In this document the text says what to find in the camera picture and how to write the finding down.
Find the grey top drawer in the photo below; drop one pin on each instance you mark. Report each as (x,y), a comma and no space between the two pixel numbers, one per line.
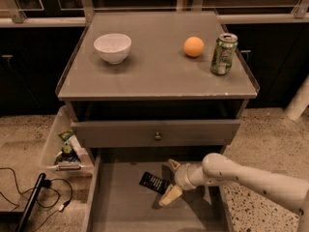
(120,134)

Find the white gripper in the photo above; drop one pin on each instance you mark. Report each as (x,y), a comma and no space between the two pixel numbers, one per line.
(182,175)

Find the clear plastic bin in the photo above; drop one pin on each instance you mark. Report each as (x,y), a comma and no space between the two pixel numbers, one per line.
(53,145)

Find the white ceramic bowl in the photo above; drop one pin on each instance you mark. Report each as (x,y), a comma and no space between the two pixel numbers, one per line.
(113,48)

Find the green soda can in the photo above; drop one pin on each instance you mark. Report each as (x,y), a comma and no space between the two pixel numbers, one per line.
(223,54)

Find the green snack bag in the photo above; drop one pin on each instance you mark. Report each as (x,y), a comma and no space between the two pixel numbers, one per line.
(67,154)

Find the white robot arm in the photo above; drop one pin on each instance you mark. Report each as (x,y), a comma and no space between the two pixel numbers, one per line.
(216,170)

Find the black rxbar chocolate bar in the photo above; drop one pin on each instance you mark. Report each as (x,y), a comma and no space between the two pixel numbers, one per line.
(154,183)

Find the grey open middle drawer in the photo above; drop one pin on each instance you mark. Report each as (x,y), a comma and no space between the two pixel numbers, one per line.
(118,203)

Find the orange fruit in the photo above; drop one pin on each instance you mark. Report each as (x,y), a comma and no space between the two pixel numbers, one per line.
(193,47)

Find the round drawer knob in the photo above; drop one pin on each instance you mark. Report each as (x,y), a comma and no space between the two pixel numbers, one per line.
(157,136)

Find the black flat bar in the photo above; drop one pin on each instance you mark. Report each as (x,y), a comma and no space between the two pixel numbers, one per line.
(30,203)

